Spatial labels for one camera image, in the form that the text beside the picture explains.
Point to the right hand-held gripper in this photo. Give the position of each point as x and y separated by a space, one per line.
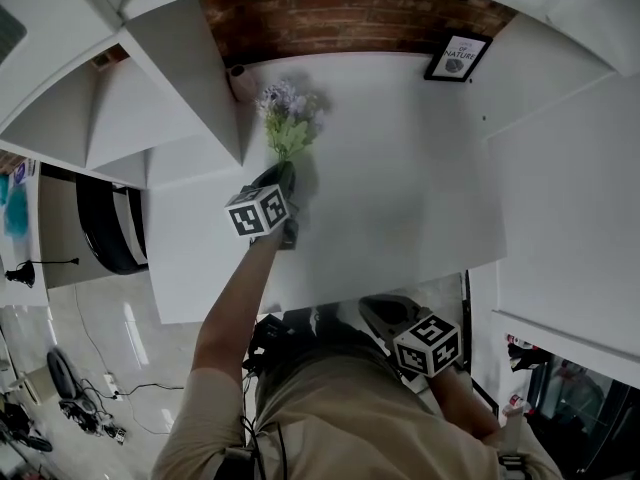
425 345

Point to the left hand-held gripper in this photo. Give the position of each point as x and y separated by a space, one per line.
255 213

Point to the purple artificial flowers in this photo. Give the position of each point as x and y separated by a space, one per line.
290 118

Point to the person's left forearm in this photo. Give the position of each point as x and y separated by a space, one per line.
235 308

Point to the person's right forearm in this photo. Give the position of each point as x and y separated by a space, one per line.
460 403

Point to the plastic bottle with red label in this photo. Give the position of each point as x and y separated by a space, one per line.
520 341

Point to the black bag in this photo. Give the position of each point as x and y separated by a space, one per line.
525 358

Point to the person's beige shirt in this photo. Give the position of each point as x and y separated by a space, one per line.
350 418

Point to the black waist device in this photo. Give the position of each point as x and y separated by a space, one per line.
267 333

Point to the pink vase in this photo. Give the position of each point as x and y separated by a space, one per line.
242 83

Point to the black folding chair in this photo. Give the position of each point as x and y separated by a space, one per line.
107 228

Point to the white hutch shelf unit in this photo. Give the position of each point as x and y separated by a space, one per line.
165 83

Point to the black framed glass door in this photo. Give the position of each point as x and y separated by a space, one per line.
585 408

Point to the white side table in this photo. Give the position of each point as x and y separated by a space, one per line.
60 228

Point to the white power strip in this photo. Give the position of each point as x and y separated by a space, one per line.
112 387

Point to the black round floor object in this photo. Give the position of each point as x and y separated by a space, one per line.
61 373

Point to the black framed picture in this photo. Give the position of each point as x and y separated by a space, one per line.
457 58

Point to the small black-white patterned block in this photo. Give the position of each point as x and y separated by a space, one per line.
120 435

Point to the beige box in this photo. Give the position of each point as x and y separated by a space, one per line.
37 387

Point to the floor clutter pile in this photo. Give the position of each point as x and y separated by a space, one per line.
20 438

